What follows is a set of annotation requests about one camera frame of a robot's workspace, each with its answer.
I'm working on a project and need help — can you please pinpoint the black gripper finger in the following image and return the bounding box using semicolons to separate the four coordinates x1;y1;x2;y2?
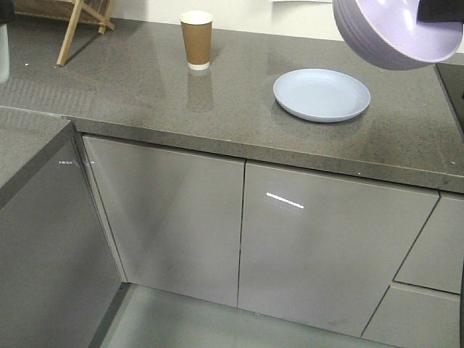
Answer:
418;0;463;22

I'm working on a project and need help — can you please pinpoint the lilac plastic bowl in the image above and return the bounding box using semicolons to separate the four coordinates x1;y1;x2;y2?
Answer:
333;1;463;70

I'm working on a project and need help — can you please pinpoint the pale green plastic spoon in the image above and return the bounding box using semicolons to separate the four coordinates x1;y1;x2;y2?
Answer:
0;24;10;83

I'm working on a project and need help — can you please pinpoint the light blue plate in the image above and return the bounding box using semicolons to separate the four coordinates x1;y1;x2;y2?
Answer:
273;69;371;123

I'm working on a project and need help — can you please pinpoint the brown paper cup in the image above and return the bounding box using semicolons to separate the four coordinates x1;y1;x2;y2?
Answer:
180;10;213;71

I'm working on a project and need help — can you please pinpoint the black induction cooktop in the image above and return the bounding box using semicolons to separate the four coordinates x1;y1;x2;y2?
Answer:
436;63;464;135

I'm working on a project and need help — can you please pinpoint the grey cabinet door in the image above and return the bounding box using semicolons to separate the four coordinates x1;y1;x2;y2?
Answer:
238;163;439;336
1;142;120;347
83;136;244;306

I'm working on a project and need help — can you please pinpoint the grey cabinet door middle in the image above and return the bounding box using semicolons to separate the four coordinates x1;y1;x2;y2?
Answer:
83;136;244;306

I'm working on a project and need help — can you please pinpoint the wooden rack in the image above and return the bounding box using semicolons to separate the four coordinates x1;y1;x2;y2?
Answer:
13;0;115;67

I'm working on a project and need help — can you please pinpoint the grey cabinet door right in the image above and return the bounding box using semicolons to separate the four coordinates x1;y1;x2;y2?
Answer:
1;142;120;347

